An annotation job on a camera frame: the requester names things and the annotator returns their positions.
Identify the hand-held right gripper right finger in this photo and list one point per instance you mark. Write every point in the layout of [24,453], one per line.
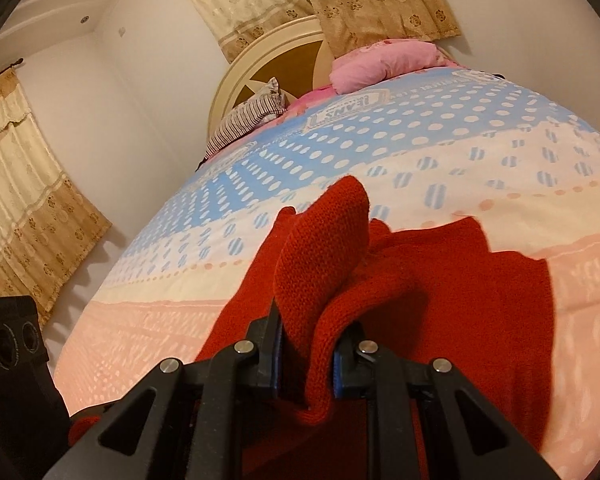
[341,365]

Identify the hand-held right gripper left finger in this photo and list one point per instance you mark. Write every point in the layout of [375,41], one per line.
[275,355]

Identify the red knitted sweater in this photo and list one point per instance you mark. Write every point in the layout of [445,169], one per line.
[430,300]

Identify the beige floral curtain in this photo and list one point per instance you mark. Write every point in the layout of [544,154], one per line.
[240,5]
[380,0]
[25,190]

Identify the pink and blue dotted bedspread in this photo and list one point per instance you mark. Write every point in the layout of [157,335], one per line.
[430,150]

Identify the striped pillow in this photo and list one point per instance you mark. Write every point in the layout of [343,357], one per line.
[245,115]

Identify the pink bed sheet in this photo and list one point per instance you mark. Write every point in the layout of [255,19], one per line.
[312,97]

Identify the cream wooden headboard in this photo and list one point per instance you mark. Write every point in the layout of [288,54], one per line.
[275,65]

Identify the pink pillow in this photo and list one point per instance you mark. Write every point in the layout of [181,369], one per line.
[385,62]

